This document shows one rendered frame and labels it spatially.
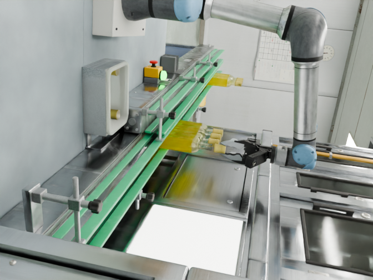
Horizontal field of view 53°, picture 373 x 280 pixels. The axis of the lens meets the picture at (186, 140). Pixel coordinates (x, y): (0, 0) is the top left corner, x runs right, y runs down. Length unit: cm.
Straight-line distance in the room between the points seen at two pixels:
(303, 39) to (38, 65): 75
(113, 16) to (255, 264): 86
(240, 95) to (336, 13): 219
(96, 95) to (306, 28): 67
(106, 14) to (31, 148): 48
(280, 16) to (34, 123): 83
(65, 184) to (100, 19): 52
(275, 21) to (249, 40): 597
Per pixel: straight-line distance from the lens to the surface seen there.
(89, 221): 97
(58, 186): 109
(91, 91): 123
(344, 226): 151
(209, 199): 140
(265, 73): 737
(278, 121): 762
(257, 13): 135
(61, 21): 112
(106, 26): 126
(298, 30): 124
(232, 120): 766
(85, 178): 112
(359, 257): 138
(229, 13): 136
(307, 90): 126
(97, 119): 125
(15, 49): 95
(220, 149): 149
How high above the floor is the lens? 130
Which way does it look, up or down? 10 degrees down
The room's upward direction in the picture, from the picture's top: 99 degrees clockwise
